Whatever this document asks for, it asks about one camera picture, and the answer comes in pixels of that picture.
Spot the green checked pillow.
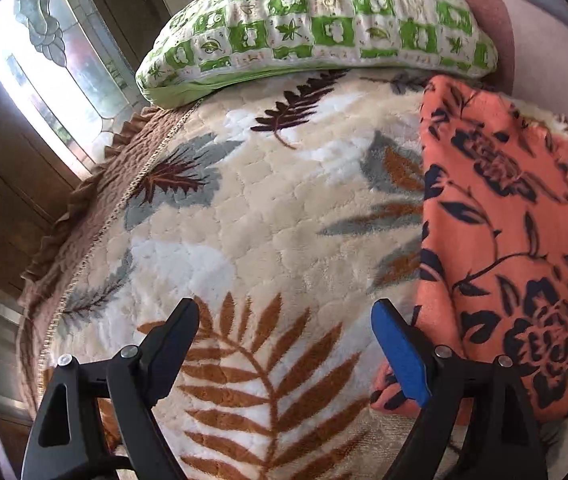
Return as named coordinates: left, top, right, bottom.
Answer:
left=135, top=0, right=500, bottom=109

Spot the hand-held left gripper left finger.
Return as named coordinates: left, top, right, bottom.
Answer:
left=21, top=297, right=201, bottom=480

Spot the stained glass window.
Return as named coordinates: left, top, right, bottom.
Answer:
left=0, top=0, right=145, bottom=167

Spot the pink bolster cushion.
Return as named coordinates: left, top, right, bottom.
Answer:
left=448, top=0, right=568, bottom=128

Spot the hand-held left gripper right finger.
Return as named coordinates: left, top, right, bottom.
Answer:
left=370, top=298, right=549, bottom=480

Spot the leaf print plush blanket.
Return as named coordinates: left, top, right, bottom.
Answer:
left=16, top=67, right=568, bottom=480

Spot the orange floral garment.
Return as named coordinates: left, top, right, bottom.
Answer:
left=370, top=75, right=568, bottom=421

